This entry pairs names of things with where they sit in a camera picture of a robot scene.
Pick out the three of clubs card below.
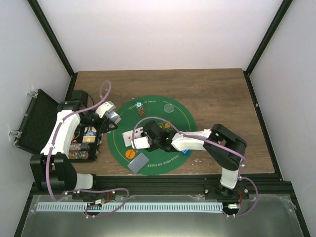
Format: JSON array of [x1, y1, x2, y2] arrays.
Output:
[[133, 127, 146, 139]]

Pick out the blue small blind button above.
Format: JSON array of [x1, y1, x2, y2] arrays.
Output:
[[182, 150, 191, 156]]

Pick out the ace of diamonds card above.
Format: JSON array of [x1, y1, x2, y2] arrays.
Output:
[[122, 130, 133, 147]]

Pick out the dealt cards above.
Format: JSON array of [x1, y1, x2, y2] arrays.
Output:
[[127, 153, 150, 173]]

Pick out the clear round dealer button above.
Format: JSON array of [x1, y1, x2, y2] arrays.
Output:
[[163, 103, 175, 113]]

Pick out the orange big blind button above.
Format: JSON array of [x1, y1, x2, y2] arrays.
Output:
[[125, 149, 136, 159]]

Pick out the blue patterned card deck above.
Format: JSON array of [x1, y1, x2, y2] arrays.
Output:
[[105, 111, 121, 124]]

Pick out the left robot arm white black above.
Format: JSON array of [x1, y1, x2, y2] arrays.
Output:
[[30, 95, 117, 199]]

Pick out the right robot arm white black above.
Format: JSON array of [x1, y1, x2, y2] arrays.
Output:
[[141, 120, 247, 199]]

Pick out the black poker chip case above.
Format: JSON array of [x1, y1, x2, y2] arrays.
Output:
[[68, 124, 103, 162]]

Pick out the round green poker mat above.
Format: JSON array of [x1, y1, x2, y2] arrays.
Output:
[[107, 95, 197, 175]]

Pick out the stacked poker chips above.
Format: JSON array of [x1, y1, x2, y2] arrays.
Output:
[[136, 102, 145, 117]]

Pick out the light blue slotted strip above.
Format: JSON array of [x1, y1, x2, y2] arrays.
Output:
[[36, 202, 223, 213]]

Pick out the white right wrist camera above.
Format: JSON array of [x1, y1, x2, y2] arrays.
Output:
[[131, 137, 150, 150]]

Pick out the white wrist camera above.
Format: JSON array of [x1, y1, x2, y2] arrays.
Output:
[[95, 101, 116, 118], [131, 137, 150, 150]]

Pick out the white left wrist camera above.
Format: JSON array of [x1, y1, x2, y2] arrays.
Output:
[[95, 101, 116, 118]]

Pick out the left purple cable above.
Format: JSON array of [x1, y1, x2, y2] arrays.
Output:
[[46, 80, 130, 219]]

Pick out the purple cable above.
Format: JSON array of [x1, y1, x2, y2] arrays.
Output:
[[131, 116, 258, 219], [46, 80, 130, 219]]

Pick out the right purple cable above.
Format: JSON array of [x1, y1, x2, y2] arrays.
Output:
[[131, 116, 258, 219]]

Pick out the black mounting rail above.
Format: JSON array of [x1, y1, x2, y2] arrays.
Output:
[[32, 172, 292, 200]]

